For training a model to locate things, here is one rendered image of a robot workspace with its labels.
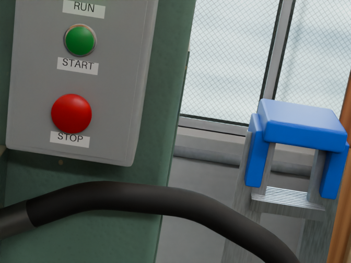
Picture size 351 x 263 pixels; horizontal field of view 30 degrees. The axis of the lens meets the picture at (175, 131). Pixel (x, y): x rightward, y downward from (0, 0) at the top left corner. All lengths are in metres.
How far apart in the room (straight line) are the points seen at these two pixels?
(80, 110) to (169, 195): 0.11
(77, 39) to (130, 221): 0.19
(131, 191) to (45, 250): 0.12
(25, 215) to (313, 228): 0.92
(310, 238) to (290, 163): 0.68
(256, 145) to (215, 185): 0.78
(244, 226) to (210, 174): 1.49
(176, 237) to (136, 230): 1.54
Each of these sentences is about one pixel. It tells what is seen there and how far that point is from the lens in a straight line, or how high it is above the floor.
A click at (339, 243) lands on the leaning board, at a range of 1.87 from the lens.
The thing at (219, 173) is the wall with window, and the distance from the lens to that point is 2.04.
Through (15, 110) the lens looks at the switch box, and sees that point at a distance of 0.51.
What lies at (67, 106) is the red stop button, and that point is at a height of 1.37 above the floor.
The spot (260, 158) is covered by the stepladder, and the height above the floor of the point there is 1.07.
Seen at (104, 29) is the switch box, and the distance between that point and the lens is 0.48.
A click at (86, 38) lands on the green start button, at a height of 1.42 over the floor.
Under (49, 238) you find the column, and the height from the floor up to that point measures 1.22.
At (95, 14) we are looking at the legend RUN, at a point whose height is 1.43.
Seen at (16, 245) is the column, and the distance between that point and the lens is 0.63.
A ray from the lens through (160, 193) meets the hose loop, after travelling 0.54.
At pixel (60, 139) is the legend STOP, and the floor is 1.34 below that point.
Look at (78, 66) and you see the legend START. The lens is 0.49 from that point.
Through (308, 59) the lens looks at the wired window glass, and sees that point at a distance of 2.03.
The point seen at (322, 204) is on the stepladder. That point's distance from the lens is 1.37.
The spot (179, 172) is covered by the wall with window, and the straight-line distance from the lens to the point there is 2.04.
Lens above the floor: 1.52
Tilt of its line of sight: 19 degrees down
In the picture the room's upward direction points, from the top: 9 degrees clockwise
